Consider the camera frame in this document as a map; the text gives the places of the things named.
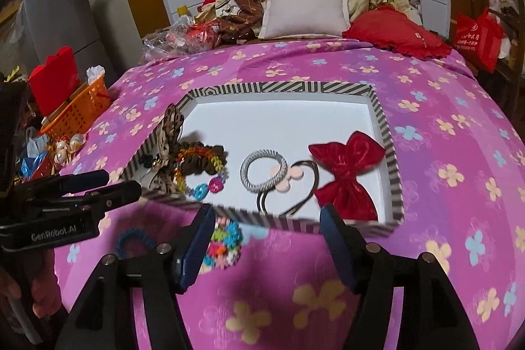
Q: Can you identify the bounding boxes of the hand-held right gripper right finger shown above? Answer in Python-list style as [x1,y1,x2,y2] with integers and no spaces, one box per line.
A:
[319,203,476,350]

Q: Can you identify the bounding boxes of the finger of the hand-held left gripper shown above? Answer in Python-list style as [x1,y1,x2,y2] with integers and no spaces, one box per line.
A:
[37,180,142,217]
[31,170,111,197]

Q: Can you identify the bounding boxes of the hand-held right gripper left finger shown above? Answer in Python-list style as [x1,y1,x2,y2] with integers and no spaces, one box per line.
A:
[55,204,217,350]

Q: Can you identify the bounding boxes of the multicoloured bead hair tie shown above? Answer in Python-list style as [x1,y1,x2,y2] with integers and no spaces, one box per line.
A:
[201,216,242,271]

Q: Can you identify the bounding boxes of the black scrunchie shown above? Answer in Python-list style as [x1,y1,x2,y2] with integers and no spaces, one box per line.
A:
[137,153,162,170]

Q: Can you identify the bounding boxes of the blue coil bracelet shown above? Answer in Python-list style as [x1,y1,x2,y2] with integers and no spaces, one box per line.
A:
[115,228,154,258]

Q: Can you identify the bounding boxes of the rainbow crystal bead bracelet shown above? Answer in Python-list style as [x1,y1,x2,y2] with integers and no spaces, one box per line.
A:
[173,147,227,200]

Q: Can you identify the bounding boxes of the leopard print bow hair tie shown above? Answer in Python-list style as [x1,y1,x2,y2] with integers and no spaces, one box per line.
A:
[150,104,185,191]

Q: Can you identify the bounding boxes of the red bow hair tie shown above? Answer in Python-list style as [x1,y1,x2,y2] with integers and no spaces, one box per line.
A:
[256,131,388,221]

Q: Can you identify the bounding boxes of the brown scrunchie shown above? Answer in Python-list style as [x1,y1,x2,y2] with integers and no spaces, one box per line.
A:
[174,143,228,174]

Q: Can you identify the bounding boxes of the silver hair tie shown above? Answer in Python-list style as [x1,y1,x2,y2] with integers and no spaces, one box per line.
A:
[240,149,306,194]

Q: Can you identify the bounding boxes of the striped cardboard box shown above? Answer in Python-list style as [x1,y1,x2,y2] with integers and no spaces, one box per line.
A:
[122,81,406,238]

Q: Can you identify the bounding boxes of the person's left hand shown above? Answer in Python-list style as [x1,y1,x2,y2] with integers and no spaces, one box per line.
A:
[0,249,63,334]

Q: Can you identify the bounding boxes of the blue foil packet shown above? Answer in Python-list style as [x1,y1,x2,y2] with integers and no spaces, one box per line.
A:
[20,151,50,178]

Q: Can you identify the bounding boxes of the white plastic bag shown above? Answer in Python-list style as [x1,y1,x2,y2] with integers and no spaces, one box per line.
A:
[27,126,52,156]

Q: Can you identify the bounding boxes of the orange plastic basket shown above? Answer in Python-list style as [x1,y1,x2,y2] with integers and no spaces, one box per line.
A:
[40,77,111,139]

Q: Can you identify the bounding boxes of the red gift bag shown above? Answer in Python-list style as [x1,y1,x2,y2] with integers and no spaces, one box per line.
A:
[28,47,82,117]

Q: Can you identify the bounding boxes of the purple floral blanket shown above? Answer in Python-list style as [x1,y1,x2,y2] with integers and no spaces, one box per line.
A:
[55,38,525,350]

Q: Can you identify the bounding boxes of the clear plastic bag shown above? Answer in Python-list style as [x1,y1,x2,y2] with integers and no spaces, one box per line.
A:
[141,16,222,61]

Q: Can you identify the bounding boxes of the grey refrigerator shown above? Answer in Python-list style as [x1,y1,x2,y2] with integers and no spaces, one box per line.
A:
[22,0,119,66]

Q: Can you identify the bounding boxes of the red candy packets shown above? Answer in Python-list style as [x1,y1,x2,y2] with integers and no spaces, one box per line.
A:
[186,24,218,45]

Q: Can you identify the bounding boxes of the red pillow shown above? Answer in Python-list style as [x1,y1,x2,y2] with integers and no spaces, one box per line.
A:
[342,7,452,57]

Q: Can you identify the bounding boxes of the white pillow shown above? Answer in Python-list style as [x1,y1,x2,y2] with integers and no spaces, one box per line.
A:
[258,0,351,40]

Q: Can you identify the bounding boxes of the red shopping bag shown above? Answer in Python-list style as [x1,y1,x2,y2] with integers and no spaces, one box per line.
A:
[455,8,504,74]

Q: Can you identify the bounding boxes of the pink white cloth pile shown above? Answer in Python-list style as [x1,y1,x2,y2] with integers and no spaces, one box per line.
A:
[488,0,519,59]

